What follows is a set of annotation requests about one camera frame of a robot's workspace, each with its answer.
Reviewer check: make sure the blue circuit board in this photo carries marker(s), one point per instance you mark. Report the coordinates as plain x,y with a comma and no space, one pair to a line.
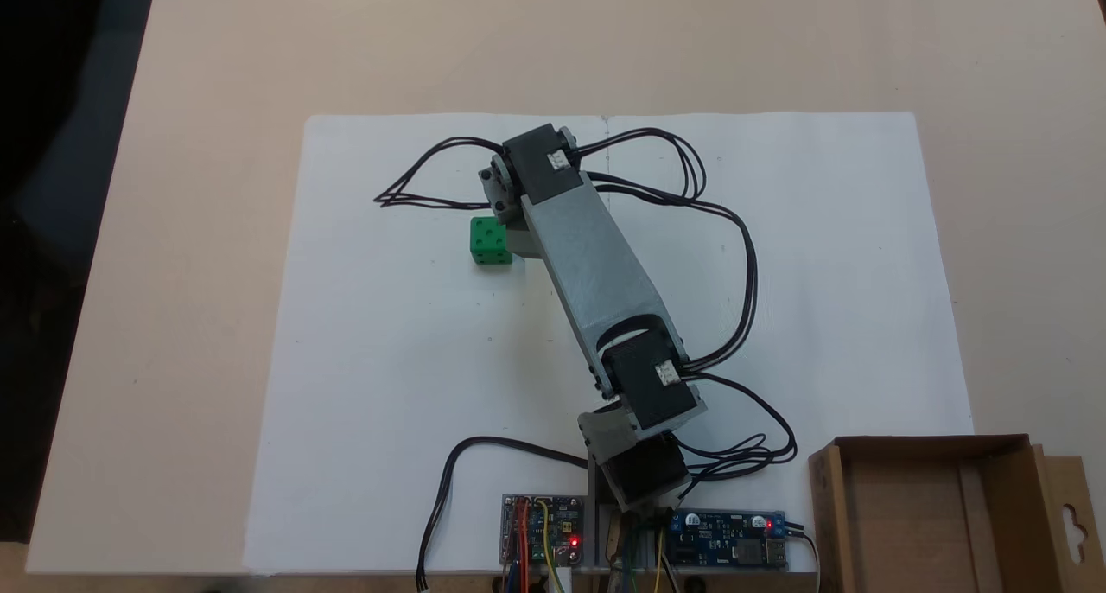
726,532

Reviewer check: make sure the grey narrow gripper finger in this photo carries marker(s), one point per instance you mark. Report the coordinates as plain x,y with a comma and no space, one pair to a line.
524,244

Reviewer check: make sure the brown cardboard box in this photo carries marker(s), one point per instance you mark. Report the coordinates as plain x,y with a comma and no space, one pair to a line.
907,524

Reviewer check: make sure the green die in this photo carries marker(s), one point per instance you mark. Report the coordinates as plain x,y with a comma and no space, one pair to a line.
488,240

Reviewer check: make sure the white paper sheet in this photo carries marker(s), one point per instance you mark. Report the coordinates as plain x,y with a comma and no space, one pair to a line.
389,360

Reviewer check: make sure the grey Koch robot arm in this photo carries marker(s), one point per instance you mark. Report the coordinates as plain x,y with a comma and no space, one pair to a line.
596,264

